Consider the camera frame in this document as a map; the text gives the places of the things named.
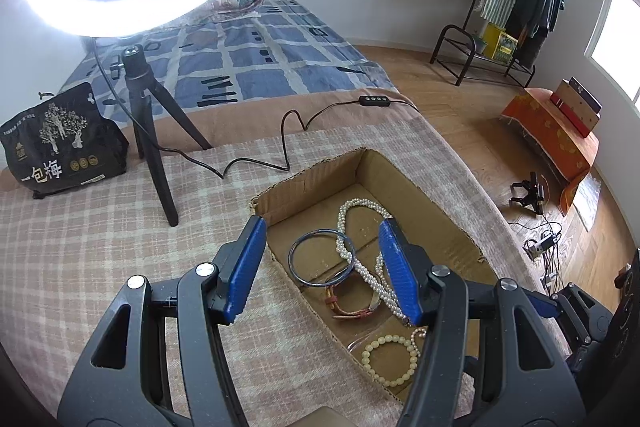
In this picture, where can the dark slim box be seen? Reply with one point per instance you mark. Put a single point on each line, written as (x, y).
(587, 96)

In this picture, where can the brown cardboard box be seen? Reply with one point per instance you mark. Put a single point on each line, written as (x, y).
(440, 217)

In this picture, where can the small pearl strand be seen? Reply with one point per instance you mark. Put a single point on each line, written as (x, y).
(417, 332)

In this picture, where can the black tripod stand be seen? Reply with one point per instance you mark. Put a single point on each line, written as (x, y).
(155, 142)

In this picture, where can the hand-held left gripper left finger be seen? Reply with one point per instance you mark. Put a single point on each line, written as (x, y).
(245, 267)

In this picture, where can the black device on floor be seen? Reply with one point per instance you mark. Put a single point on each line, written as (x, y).
(532, 194)

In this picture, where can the bright window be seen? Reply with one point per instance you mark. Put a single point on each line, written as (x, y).
(620, 37)

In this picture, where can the blue patterned bedsheet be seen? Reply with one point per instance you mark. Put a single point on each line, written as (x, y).
(260, 57)

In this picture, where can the black bangle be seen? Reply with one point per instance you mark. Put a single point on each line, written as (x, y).
(290, 257)

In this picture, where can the yellow box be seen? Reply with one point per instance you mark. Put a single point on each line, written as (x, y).
(502, 44)

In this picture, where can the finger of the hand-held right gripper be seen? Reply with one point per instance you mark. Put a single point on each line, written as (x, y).
(545, 305)

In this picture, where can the black printed snack bag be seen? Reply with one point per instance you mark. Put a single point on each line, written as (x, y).
(60, 157)

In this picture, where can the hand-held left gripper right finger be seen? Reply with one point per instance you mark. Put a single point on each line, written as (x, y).
(400, 272)

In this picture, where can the orange cloth covered table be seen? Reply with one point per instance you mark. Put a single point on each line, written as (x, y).
(550, 132)

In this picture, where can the dark hanging clothes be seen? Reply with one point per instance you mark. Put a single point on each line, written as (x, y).
(535, 7)

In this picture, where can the brown cardboard carton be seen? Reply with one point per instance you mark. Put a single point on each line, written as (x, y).
(575, 114)

